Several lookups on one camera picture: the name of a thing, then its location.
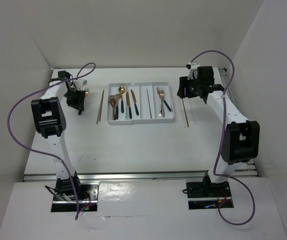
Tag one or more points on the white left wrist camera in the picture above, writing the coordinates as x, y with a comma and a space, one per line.
80, 83

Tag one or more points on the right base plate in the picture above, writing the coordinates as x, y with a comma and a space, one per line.
200, 198

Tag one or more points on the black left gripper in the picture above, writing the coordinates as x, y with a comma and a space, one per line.
78, 103

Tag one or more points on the aluminium rail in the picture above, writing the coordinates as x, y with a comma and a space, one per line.
120, 176

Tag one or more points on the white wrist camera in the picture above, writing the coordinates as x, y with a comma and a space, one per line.
80, 83
193, 70

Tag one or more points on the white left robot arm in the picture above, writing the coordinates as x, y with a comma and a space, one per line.
50, 122

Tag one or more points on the gold fork green handle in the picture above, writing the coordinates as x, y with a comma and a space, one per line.
161, 94
86, 92

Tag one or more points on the white cutlery tray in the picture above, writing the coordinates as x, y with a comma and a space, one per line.
160, 113

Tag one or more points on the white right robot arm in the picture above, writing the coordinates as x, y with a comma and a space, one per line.
239, 142

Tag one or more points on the brown chopstick pair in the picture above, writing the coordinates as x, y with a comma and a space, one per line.
100, 107

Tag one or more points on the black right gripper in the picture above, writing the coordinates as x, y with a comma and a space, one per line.
184, 82

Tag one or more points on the gold knife green handle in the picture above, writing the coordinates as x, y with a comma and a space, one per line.
128, 105
135, 102

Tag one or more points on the metal chopstick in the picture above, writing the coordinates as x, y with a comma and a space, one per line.
149, 103

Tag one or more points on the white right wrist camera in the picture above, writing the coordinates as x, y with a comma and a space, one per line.
193, 70

